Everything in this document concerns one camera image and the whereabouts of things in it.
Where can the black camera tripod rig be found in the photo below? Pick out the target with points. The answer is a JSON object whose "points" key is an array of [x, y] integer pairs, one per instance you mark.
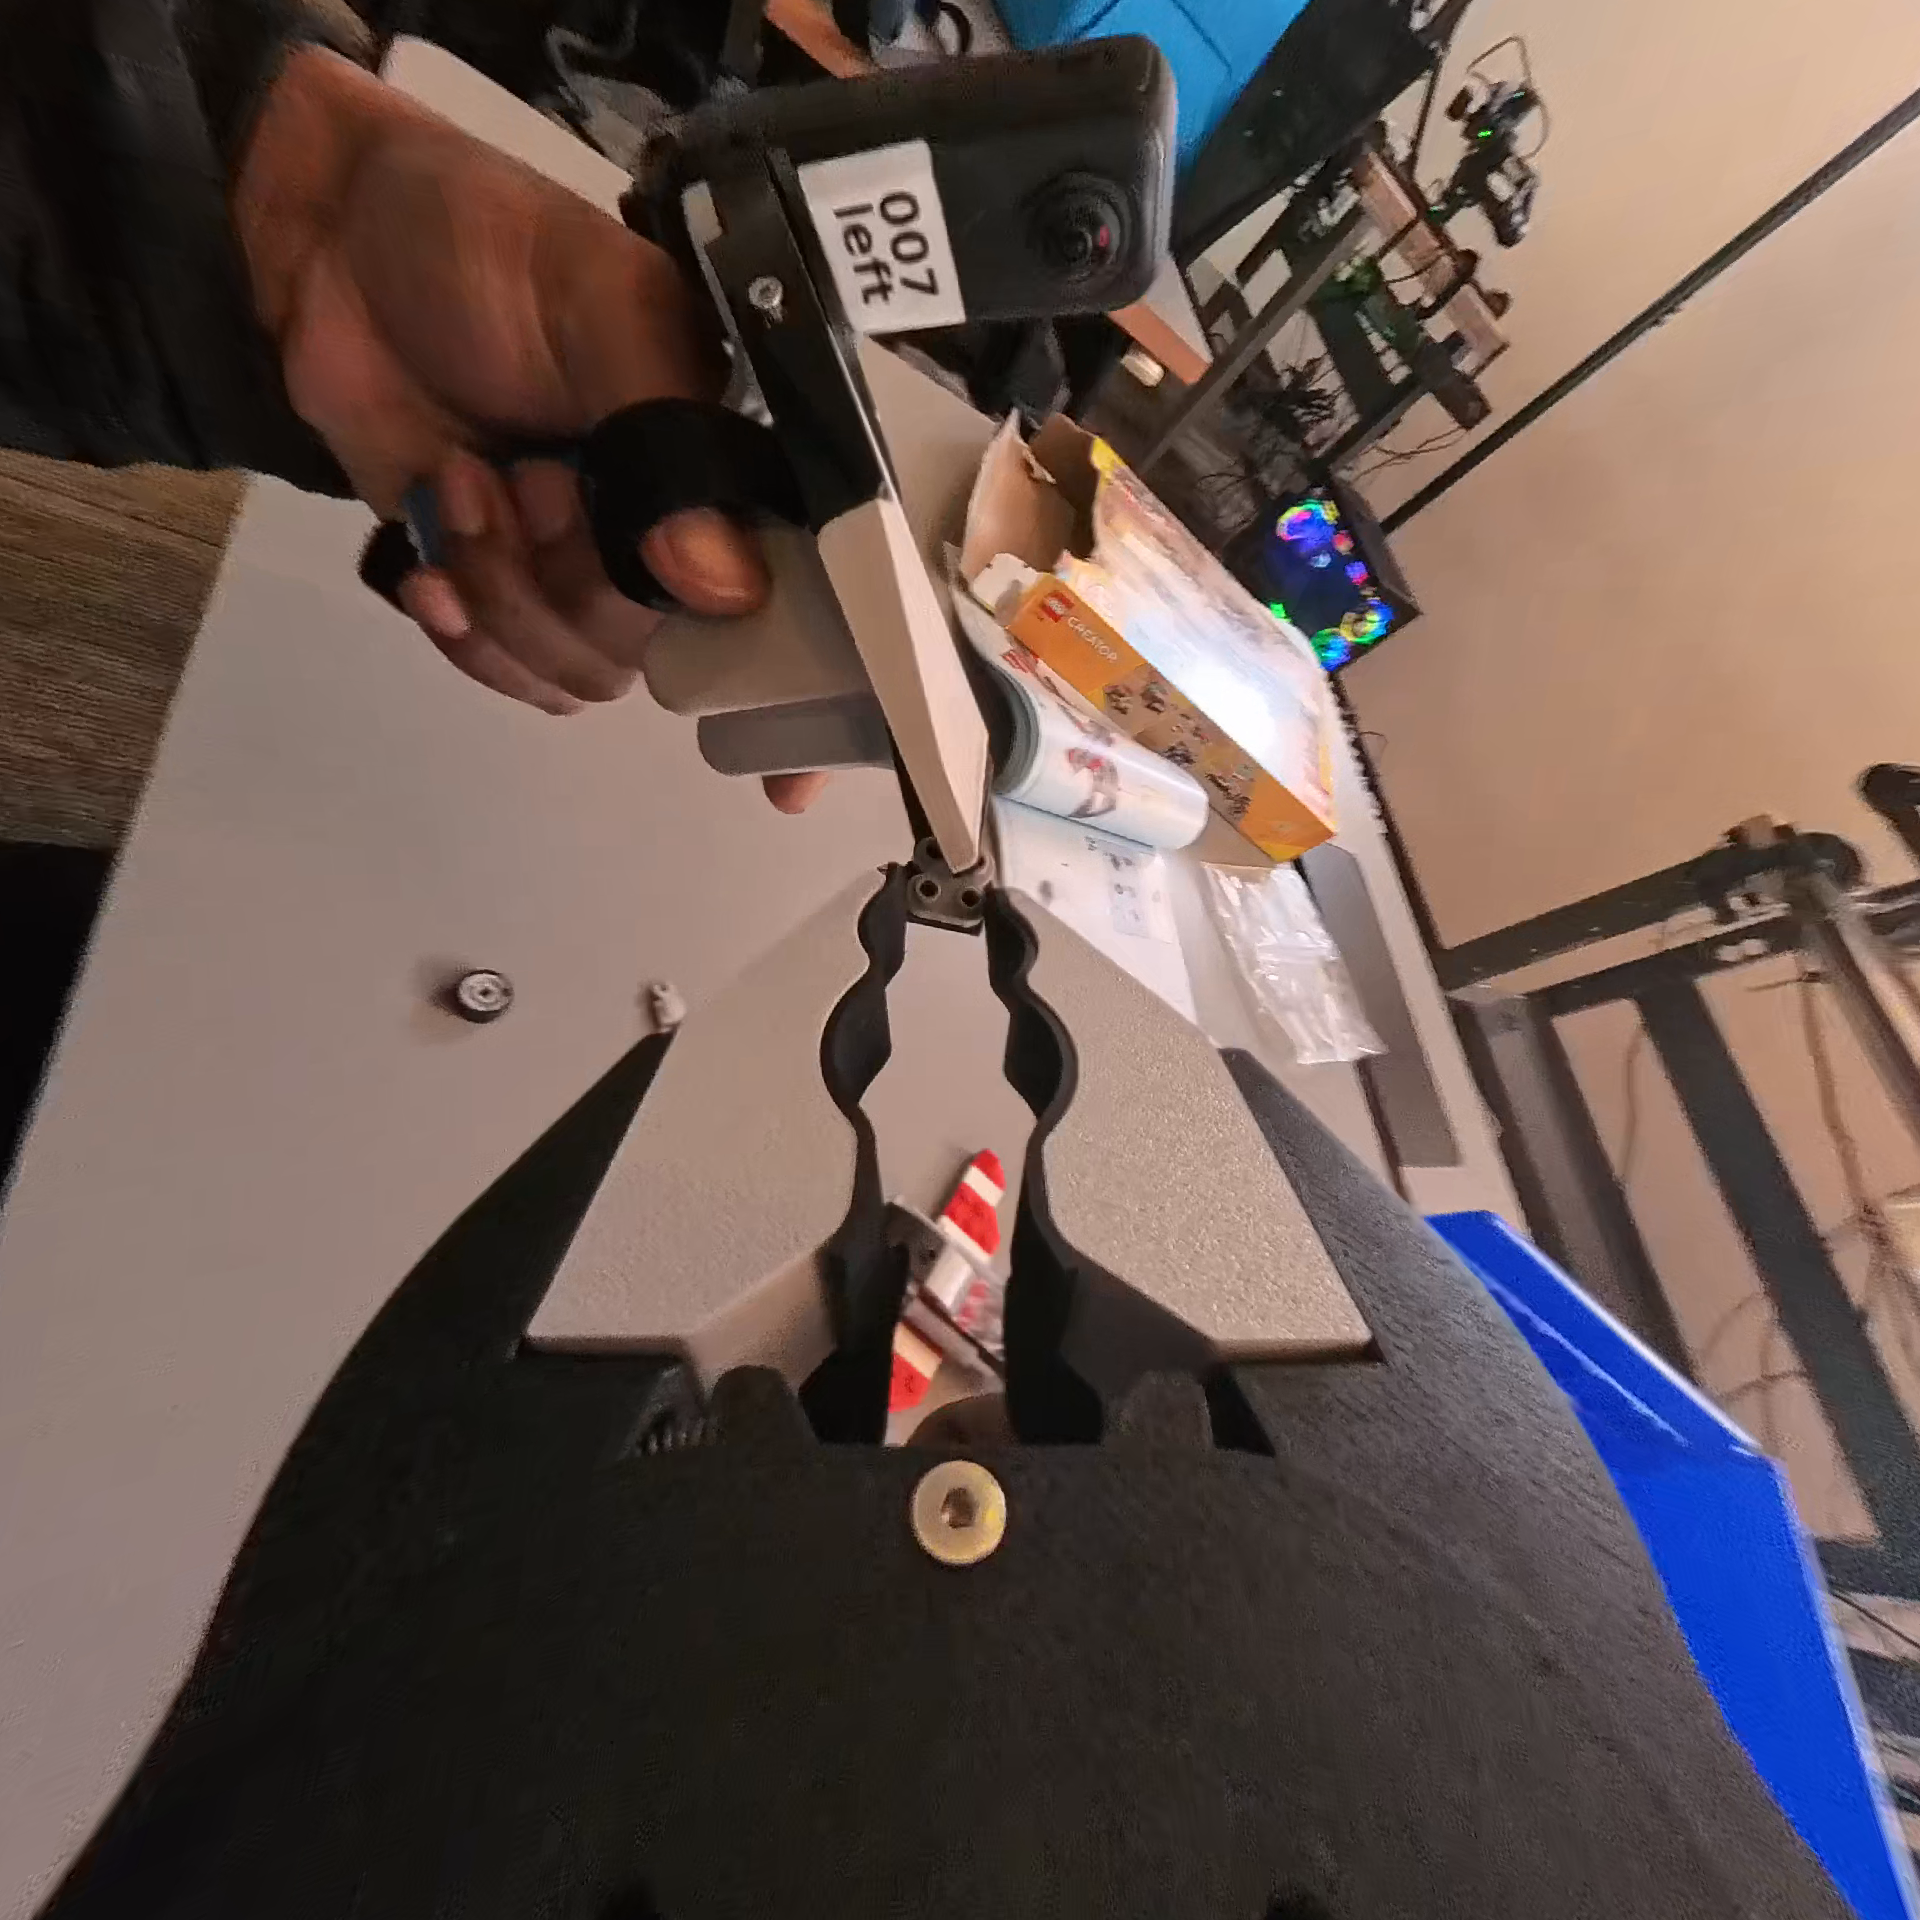
{"points": [[1682, 901]]}

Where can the computer with coloured lights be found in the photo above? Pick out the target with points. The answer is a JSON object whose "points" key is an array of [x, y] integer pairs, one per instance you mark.
{"points": [[1323, 571]]}

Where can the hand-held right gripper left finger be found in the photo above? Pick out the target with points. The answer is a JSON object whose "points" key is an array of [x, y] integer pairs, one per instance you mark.
{"points": [[707, 1201]]}

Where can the clear plastic bag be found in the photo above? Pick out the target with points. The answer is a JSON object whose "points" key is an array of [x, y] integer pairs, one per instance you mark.
{"points": [[1293, 961]]}

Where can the wooden top office desk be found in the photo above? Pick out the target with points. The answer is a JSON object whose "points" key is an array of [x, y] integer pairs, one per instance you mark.
{"points": [[1165, 332]]}

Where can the orange toy brick cardboard box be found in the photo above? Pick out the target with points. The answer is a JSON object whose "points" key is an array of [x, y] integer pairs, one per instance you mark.
{"points": [[1172, 644]]}

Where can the small grey toy piece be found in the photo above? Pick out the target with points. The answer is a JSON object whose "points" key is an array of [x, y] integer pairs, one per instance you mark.
{"points": [[950, 891]]}

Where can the red white toy brick airplane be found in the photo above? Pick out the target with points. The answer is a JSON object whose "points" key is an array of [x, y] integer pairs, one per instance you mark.
{"points": [[962, 1217]]}

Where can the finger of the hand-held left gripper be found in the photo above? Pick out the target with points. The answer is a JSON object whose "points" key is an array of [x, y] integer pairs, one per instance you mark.
{"points": [[915, 690], [781, 706]]}

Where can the person's left forearm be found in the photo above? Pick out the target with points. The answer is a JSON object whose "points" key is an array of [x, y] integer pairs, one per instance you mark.
{"points": [[122, 241]]}

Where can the grey desk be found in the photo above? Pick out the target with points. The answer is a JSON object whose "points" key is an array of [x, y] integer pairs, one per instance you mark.
{"points": [[300, 901]]}

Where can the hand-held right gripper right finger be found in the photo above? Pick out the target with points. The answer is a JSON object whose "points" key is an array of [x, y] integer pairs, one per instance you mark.
{"points": [[1200, 1201]]}

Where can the white instruction booklet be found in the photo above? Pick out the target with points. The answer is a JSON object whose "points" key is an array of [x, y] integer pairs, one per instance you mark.
{"points": [[1125, 795]]}

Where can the blue felt bag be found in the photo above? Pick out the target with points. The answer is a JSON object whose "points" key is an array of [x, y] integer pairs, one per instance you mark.
{"points": [[1200, 59]]}

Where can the blue plastic bin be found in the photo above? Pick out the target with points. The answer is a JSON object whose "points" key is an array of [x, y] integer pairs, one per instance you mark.
{"points": [[1652, 1500]]}

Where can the small black toy wheel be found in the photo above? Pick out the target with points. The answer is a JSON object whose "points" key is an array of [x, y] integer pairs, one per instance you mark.
{"points": [[480, 994]]}

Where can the black camera stand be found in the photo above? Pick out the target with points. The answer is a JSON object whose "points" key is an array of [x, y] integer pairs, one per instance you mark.
{"points": [[1323, 269]]}

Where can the person's left hand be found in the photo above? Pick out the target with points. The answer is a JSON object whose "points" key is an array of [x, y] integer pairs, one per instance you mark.
{"points": [[452, 332]]}

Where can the small grey toy brick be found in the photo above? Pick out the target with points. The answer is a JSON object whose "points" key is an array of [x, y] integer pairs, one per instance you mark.
{"points": [[668, 1007]]}

